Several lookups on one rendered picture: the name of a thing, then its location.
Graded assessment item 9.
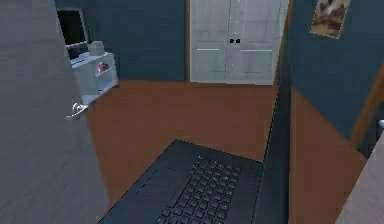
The white shelf unit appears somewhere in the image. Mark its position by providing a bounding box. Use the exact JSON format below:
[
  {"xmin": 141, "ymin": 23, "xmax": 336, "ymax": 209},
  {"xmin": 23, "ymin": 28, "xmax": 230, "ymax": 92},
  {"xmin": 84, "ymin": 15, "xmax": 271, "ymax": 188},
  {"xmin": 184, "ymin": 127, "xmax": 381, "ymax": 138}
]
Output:
[{"xmin": 67, "ymin": 49, "xmax": 120, "ymax": 106}]

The framed brown picture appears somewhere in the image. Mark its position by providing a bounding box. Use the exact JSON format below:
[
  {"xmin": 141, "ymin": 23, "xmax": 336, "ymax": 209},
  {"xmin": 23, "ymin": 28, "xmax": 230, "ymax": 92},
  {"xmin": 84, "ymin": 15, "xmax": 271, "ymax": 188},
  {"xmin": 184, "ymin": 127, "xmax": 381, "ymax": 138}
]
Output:
[{"xmin": 309, "ymin": 0, "xmax": 352, "ymax": 40}]

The small red object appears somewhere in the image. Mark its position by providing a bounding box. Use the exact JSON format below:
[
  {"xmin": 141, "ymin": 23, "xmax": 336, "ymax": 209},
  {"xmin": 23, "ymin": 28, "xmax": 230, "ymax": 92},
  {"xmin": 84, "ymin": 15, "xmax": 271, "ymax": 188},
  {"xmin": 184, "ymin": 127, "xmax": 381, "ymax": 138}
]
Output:
[{"xmin": 96, "ymin": 61, "xmax": 110, "ymax": 74}]

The black television set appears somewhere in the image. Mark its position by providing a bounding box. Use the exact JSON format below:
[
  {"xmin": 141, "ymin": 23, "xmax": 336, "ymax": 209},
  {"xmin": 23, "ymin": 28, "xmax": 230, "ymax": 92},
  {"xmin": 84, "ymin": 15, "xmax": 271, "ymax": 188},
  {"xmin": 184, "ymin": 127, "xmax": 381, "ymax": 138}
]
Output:
[{"xmin": 55, "ymin": 7, "xmax": 91, "ymax": 48}]

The silver door handle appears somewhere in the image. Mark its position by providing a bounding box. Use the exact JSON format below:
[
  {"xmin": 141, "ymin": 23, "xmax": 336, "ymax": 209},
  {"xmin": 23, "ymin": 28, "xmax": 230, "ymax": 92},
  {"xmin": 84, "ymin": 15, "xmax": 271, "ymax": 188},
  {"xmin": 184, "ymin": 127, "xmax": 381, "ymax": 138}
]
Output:
[{"xmin": 65, "ymin": 102, "xmax": 90, "ymax": 121}]

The black open laptop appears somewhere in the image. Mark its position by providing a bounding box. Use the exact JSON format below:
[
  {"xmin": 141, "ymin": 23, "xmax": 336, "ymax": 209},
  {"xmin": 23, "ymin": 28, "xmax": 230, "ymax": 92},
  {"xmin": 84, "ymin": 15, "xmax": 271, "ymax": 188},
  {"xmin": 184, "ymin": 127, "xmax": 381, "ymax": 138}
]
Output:
[{"xmin": 98, "ymin": 63, "xmax": 294, "ymax": 224}]

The grey room door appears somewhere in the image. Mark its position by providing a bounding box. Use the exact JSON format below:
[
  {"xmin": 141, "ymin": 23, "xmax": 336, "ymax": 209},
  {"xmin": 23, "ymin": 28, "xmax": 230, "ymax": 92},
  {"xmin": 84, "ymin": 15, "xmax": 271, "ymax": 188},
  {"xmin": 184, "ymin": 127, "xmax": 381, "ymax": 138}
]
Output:
[{"xmin": 0, "ymin": 0, "xmax": 110, "ymax": 224}]

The white panelled door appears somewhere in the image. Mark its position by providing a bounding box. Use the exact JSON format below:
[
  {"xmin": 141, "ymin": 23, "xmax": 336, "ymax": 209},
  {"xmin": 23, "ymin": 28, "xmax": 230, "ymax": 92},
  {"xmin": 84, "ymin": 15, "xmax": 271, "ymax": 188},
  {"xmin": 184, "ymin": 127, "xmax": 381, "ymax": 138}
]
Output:
[
  {"xmin": 189, "ymin": 0, "xmax": 235, "ymax": 84},
  {"xmin": 233, "ymin": 0, "xmax": 290, "ymax": 85}
]

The white box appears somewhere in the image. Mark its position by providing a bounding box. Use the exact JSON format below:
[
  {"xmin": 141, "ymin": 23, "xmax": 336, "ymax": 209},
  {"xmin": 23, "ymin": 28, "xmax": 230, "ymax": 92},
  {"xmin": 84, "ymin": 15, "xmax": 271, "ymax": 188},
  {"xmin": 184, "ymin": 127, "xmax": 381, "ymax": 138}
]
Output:
[{"xmin": 87, "ymin": 40, "xmax": 106, "ymax": 57}]

